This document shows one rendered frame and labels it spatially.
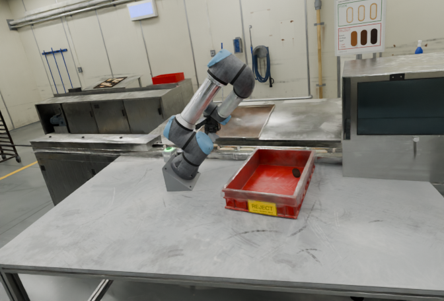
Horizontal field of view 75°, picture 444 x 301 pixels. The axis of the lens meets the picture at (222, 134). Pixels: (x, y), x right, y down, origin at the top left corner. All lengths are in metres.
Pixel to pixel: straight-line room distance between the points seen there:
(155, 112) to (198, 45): 1.88
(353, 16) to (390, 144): 1.19
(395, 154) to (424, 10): 4.03
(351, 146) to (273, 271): 0.71
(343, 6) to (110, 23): 5.55
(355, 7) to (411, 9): 2.98
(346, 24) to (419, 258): 1.70
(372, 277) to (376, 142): 0.63
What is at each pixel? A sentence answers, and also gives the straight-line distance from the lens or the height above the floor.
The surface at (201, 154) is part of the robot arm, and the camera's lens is 1.46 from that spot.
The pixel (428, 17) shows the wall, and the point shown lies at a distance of 5.36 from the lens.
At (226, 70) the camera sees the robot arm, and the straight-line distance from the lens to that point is 1.33.
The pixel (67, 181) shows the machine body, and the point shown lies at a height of 0.54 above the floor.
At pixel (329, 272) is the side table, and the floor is 0.82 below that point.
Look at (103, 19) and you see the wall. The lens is 7.26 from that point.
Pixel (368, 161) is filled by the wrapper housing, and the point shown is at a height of 0.91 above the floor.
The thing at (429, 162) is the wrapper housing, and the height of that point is 0.91.
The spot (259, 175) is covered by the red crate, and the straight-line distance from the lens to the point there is 1.54.
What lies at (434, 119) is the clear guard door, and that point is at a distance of 1.45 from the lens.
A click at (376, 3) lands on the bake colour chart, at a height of 1.60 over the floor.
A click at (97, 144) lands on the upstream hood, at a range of 2.38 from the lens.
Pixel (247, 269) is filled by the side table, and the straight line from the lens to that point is 1.03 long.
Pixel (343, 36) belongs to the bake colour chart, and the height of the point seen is 1.41.
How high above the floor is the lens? 1.54
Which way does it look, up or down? 19 degrees down
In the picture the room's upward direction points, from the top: 9 degrees counter-clockwise
